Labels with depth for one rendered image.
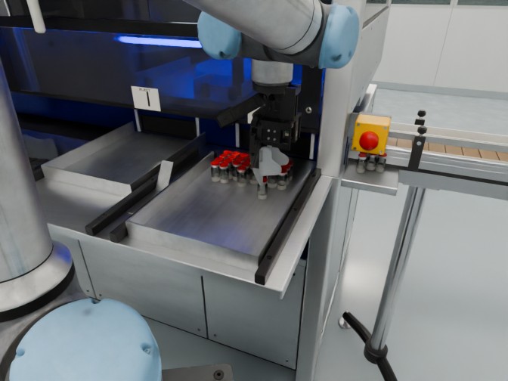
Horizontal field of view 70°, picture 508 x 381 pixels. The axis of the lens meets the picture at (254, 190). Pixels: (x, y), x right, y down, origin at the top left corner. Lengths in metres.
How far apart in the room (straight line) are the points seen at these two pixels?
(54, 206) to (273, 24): 0.63
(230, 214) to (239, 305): 0.61
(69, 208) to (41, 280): 0.44
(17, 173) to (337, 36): 0.37
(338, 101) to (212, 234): 0.40
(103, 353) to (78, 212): 0.50
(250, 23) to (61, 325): 0.33
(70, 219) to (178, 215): 0.22
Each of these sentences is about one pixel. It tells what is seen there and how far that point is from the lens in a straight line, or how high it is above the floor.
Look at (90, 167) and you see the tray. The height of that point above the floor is 0.88.
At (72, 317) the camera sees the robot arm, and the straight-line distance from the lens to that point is 0.39.
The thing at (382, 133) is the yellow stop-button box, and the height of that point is 1.01.
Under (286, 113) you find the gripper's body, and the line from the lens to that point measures 0.68.
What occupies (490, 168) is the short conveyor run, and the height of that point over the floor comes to 0.92.
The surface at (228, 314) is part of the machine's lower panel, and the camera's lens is 1.35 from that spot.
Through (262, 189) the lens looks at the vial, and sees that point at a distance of 0.77.
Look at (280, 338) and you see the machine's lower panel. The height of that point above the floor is 0.24.
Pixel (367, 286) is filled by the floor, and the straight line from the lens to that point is 1.91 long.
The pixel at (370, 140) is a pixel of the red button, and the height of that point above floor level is 1.00.
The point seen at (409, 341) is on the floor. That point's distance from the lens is 1.75.
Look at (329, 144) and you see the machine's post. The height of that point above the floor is 0.97.
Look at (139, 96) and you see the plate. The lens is 1.05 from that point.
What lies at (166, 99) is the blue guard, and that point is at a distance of 1.01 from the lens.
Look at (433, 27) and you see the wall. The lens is 5.42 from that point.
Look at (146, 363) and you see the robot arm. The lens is 0.36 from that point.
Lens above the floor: 1.29
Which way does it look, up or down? 30 degrees down
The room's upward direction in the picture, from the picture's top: straight up
